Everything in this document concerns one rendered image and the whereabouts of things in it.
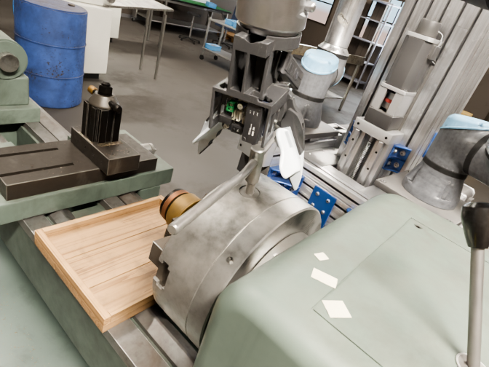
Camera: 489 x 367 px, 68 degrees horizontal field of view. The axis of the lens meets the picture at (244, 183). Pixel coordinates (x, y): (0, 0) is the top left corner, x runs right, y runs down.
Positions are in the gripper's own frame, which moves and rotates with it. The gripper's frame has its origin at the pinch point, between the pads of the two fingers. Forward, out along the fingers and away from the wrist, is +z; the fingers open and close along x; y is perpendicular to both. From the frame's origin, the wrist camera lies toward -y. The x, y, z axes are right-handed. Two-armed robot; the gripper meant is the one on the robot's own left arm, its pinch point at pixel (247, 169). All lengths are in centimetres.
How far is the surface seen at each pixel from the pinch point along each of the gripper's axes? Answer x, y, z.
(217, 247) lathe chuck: -0.1, 7.1, 10.1
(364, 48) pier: -54, -985, 213
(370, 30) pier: -56, -995, 170
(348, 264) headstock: 17.4, 6.2, 3.8
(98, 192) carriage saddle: -49, -20, 41
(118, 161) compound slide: -44, -24, 30
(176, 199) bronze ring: -15.6, -7.2, 18.4
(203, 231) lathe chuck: -3.3, 5.5, 9.7
